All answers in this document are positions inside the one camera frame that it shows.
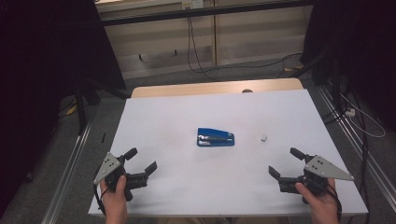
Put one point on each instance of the beige wooden cabinet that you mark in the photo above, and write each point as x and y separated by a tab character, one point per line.
249	40

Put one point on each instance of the wooden table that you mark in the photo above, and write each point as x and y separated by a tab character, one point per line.
186	88

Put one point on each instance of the aluminium floor rail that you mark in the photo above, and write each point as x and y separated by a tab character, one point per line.
67	174
358	146

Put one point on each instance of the white table sheet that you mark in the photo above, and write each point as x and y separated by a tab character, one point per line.
186	186

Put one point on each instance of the person's right hand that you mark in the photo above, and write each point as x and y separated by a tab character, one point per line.
322	203

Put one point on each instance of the blue stapler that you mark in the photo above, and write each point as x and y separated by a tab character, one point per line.
214	137

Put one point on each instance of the small black floor object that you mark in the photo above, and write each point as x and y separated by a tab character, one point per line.
103	137

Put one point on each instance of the person's left hand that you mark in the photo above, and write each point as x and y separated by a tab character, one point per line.
114	199

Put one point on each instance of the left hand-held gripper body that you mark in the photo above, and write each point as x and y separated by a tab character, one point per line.
109	166

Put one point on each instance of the dark round table fitting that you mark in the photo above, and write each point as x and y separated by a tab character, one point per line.
247	90

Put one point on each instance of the black curtain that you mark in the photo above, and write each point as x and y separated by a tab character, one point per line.
40	77
358	40

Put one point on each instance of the small white box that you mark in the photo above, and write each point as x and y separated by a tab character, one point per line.
264	137

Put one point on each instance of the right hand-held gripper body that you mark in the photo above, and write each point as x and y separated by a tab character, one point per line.
323	169

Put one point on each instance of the black metal stand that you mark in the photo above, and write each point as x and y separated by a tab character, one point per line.
82	105

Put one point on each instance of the white power strip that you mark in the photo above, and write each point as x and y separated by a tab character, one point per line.
350	112

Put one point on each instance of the black horizontal bar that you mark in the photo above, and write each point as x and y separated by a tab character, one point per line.
202	13

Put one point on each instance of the white wall socket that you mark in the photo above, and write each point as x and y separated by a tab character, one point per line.
193	3

